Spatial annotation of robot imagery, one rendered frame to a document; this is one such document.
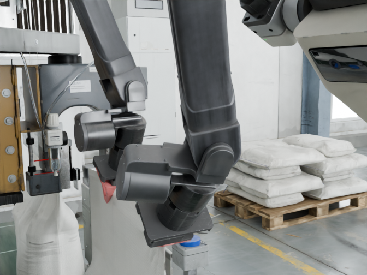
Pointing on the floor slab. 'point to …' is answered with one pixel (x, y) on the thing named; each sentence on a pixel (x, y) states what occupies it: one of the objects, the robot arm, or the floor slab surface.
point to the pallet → (243, 211)
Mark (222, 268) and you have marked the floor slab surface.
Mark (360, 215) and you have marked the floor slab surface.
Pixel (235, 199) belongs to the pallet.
